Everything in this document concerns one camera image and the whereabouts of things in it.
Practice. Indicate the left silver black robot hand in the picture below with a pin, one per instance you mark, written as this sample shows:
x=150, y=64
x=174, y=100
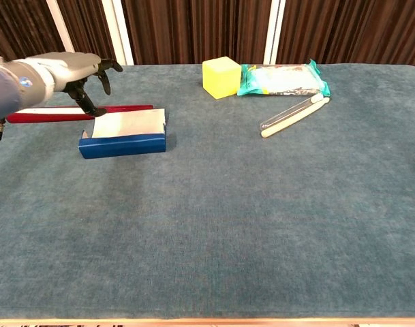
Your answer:
x=71, y=68

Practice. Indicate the blue box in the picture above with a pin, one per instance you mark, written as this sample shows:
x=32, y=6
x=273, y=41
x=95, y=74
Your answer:
x=125, y=146

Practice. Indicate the dark red white slim box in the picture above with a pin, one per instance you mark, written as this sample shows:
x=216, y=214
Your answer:
x=40, y=116

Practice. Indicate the dark brown pleated curtain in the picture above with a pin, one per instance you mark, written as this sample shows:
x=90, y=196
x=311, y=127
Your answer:
x=193, y=30

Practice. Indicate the yellow foam cube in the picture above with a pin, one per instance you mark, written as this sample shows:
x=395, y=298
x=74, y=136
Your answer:
x=220, y=80

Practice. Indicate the teal clear plastic packet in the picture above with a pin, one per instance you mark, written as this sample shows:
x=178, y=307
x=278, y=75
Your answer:
x=282, y=80

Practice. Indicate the teal carpet table cloth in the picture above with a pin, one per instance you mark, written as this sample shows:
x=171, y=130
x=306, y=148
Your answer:
x=227, y=211

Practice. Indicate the clear glass test tube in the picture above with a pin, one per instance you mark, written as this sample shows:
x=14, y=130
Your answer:
x=289, y=112

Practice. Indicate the light wooden stick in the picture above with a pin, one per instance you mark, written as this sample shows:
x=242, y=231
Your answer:
x=292, y=120

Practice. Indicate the thin white frame post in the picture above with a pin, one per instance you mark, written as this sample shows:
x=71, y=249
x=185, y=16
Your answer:
x=63, y=34

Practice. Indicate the wide white frame post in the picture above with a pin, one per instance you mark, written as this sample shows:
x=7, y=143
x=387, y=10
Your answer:
x=118, y=34
x=274, y=34

